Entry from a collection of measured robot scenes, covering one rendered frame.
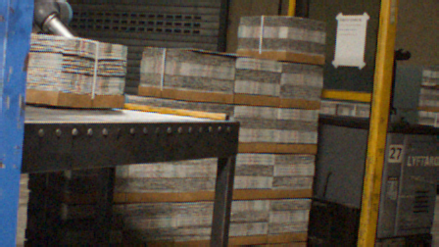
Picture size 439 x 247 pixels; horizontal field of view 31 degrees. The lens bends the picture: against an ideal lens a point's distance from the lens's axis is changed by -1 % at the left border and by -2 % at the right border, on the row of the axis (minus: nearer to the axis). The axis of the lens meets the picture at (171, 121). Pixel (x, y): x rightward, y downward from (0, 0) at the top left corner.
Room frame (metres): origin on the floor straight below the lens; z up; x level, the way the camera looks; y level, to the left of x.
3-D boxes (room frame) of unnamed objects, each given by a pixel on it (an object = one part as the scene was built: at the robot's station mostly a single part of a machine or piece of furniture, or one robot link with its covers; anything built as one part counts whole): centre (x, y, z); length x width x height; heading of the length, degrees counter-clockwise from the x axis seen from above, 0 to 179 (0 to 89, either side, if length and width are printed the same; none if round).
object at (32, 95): (2.74, 0.45, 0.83); 0.29 x 0.16 x 0.04; 59
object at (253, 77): (4.07, -0.30, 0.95); 0.38 x 0.29 x 0.23; 35
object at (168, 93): (3.89, -0.05, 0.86); 0.38 x 0.29 x 0.04; 38
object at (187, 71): (3.90, -0.05, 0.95); 0.38 x 0.29 x 0.23; 38
